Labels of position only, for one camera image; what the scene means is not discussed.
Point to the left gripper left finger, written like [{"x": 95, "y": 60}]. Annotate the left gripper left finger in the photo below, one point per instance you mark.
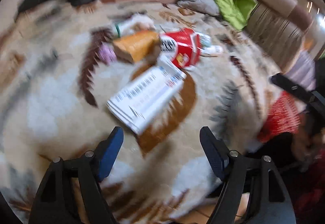
[{"x": 55, "y": 201}]

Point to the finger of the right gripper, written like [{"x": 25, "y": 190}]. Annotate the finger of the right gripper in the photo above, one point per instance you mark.
[{"x": 312, "y": 98}]

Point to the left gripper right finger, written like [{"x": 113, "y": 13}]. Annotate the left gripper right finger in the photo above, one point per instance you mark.
[{"x": 269, "y": 200}]

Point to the red mesh trash basket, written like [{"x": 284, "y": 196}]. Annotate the red mesh trash basket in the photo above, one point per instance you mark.
[{"x": 283, "y": 116}]

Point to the white plastic spray bottle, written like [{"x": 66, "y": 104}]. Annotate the white plastic spray bottle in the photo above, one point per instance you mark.
[{"x": 212, "y": 51}]

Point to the white blue medicine box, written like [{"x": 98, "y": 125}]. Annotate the white blue medicine box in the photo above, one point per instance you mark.
[{"x": 139, "y": 102}]

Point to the red snack package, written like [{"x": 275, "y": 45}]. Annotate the red snack package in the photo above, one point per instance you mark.
[{"x": 181, "y": 47}]

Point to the orange medicine box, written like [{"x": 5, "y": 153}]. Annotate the orange medicine box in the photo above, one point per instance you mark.
[{"x": 133, "y": 48}]

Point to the white green sock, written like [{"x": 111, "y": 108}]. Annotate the white green sock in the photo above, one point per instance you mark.
[{"x": 135, "y": 23}]

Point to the light blue plastic packet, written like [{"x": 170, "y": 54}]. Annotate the light blue plastic packet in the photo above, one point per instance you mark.
[{"x": 205, "y": 40}]

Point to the striped brown cushion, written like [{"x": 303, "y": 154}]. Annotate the striped brown cushion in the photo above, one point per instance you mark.
[{"x": 279, "y": 38}]

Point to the purple crumpled paper ball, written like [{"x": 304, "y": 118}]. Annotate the purple crumpled paper ball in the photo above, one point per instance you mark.
[{"x": 107, "y": 54}]

